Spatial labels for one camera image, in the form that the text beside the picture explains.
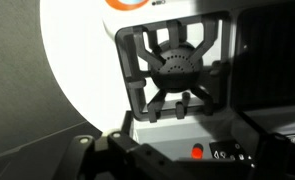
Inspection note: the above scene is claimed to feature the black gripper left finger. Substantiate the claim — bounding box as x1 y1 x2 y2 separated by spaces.
52 131 201 180

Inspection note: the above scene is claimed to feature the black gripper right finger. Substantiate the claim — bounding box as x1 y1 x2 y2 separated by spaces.
247 133 295 180

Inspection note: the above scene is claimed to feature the grey toy stove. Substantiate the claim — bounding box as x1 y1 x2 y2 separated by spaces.
102 0 295 161

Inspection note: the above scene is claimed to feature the round white table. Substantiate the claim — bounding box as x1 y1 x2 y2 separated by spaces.
40 0 196 131

